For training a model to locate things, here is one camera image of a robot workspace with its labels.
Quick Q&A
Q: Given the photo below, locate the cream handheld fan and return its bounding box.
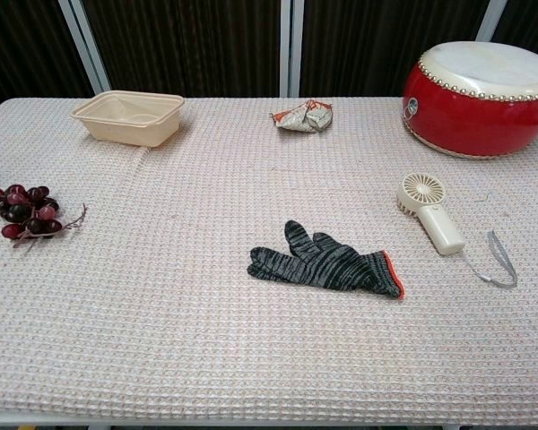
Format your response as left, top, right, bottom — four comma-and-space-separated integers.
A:
395, 172, 466, 256

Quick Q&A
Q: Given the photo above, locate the grey wrist strap loop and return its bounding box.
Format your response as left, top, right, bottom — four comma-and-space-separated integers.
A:
460, 229, 519, 289

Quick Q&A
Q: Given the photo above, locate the crumpled snack wrapper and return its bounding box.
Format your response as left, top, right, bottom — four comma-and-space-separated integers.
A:
269, 99, 334, 133

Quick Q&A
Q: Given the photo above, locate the beige plastic food container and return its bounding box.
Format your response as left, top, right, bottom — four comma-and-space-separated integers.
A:
69, 90, 186, 148

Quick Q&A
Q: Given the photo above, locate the pink waffle-weave tablecloth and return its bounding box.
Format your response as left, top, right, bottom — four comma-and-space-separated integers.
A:
0, 96, 538, 426

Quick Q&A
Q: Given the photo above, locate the white partition frame post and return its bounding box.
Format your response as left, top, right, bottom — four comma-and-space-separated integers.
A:
56, 0, 113, 94
279, 0, 305, 99
475, 0, 508, 43

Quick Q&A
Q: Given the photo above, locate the grey striped knit glove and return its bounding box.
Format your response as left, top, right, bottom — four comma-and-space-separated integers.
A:
247, 219, 406, 301

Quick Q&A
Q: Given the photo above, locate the dark red grape bunch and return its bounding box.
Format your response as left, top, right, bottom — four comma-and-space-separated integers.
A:
0, 184, 88, 249

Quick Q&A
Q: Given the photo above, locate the red Chinese drum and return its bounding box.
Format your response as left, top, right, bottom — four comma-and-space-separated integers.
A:
402, 40, 538, 159

